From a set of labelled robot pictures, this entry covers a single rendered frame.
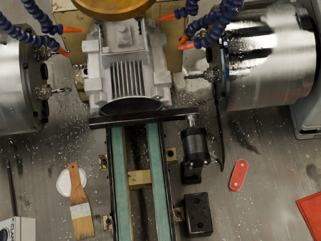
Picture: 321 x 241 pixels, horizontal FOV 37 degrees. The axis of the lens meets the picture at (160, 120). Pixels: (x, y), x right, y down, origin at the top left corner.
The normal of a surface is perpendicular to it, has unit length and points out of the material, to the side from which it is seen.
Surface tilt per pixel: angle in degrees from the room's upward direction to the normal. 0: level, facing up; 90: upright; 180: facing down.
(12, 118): 69
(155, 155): 0
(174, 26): 90
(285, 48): 24
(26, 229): 50
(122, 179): 0
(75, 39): 90
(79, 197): 0
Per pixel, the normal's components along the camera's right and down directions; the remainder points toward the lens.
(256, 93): 0.10, 0.73
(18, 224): 0.76, -0.33
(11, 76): 0.04, 0.04
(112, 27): -0.01, -0.38
